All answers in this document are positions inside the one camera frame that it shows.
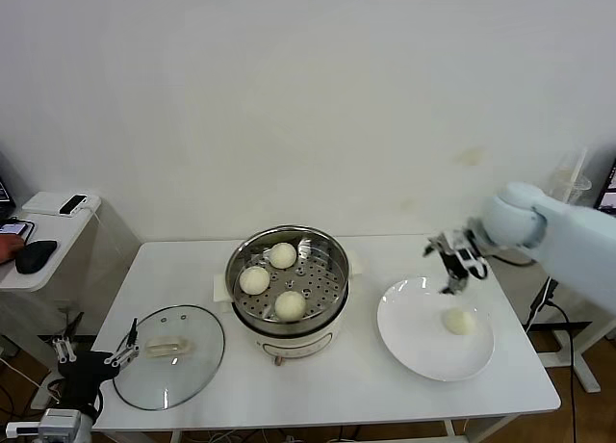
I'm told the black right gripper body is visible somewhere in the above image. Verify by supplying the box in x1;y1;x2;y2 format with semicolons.
442;226;488;271

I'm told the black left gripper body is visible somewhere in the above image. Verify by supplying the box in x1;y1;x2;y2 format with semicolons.
60;351;119;408

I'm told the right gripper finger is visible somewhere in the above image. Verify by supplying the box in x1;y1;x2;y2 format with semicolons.
436;268;471;298
423;234;447;259

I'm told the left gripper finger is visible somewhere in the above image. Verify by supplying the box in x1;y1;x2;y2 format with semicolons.
52;312;84;363
104;318;141;367

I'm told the white steamed baozi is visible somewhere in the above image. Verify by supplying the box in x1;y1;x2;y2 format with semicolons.
442;307;477;337
239;266;270;296
273;291;308;323
268;243;298;270

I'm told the round glass pot lid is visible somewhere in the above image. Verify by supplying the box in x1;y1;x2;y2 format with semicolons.
111;304;226;411

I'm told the stainless steel steamer basket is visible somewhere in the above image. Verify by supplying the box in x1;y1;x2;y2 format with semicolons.
211;225;365;336

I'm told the person's hand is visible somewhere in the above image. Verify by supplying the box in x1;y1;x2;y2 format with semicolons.
0;234;25;265

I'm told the round white plate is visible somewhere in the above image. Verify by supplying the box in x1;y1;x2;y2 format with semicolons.
375;277;496;382

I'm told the black computer mouse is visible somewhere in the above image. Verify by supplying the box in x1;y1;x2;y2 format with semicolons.
13;240;58;274

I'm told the clear plastic drink cup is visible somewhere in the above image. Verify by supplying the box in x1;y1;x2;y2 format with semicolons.
552;163;592;208

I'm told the small black screen device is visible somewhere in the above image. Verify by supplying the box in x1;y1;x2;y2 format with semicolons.
58;195;89;217

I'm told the flat white box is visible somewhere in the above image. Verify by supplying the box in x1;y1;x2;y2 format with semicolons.
21;191;102;218

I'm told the open black laptop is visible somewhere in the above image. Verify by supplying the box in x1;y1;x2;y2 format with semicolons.
595;156;616;213
0;152;17;222

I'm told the cream electric cooker base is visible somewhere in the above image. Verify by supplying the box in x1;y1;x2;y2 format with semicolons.
211;250;365;368

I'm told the black cable with white plug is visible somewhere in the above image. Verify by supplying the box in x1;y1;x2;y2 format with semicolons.
523;276;578;443

